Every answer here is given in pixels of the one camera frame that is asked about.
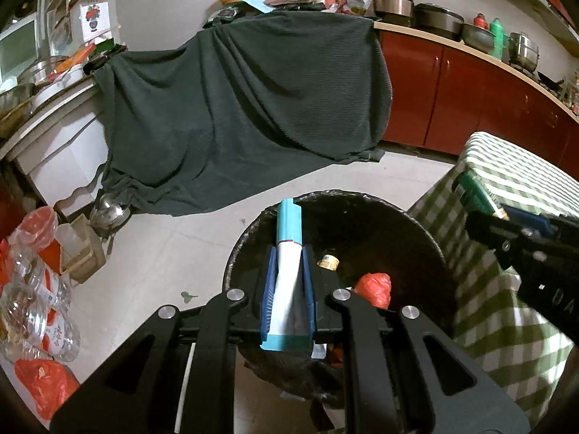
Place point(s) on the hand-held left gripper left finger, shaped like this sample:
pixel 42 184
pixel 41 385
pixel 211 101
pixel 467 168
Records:
pixel 268 298

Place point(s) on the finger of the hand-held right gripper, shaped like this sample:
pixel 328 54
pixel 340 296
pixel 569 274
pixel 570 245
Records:
pixel 506 242
pixel 529 219

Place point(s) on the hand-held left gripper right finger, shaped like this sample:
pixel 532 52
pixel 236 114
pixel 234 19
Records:
pixel 309 298

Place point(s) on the white teal tube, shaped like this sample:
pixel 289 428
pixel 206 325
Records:
pixel 287 280

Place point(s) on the brown bottle orange label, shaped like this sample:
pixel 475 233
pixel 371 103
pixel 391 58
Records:
pixel 328 263

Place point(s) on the green bottle gold label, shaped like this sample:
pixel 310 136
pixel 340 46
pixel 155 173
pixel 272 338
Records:
pixel 475 192

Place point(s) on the orange plastic bag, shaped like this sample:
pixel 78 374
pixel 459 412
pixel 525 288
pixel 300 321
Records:
pixel 45 389
pixel 373 289

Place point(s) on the black trash bin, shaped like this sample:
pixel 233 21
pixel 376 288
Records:
pixel 398 244

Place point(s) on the green checked tablecloth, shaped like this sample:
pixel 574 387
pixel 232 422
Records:
pixel 488 325

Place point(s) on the row of seasoning bottles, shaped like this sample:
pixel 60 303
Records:
pixel 572 97

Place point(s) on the black wok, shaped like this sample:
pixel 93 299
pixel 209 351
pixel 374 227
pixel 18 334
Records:
pixel 551 81

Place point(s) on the red lower cabinets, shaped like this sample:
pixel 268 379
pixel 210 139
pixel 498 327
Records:
pixel 452 95

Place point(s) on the steel steamer pot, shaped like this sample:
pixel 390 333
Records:
pixel 524 52

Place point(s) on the steel kettle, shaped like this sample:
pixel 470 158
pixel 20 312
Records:
pixel 108 212

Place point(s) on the green plastic jug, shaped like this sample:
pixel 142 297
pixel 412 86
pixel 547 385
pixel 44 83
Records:
pixel 498 38

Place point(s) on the dark green cloth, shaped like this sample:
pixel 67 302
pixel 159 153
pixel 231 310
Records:
pixel 249 113

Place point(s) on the cardboard box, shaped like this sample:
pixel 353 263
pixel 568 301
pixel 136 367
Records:
pixel 83 253

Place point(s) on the steel bowl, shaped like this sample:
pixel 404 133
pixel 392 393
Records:
pixel 477 37

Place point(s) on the range hood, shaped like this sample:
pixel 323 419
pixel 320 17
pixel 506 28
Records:
pixel 543 13

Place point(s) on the clear plastic bottle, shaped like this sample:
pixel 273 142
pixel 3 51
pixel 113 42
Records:
pixel 56 325
pixel 18 289

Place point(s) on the black cooking pot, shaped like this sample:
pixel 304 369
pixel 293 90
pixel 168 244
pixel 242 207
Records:
pixel 438 20

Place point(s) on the flat orange plastic bag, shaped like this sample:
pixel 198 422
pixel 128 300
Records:
pixel 45 389

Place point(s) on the clear bag red contents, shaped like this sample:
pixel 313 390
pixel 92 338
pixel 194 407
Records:
pixel 36 228

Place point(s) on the white cabinet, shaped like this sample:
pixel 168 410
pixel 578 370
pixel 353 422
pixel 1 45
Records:
pixel 59 158

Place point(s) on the printed snack bag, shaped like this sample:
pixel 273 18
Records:
pixel 357 1

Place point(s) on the black round gadget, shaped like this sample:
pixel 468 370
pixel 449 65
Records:
pixel 224 14

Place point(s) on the teal box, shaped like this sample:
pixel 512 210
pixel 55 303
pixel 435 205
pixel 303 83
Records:
pixel 258 1

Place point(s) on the steel basin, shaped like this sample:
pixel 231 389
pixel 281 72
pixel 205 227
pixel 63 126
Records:
pixel 43 71

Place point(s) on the flower vase picture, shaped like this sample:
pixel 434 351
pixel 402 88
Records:
pixel 95 17

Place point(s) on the window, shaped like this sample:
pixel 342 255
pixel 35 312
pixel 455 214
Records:
pixel 20 45

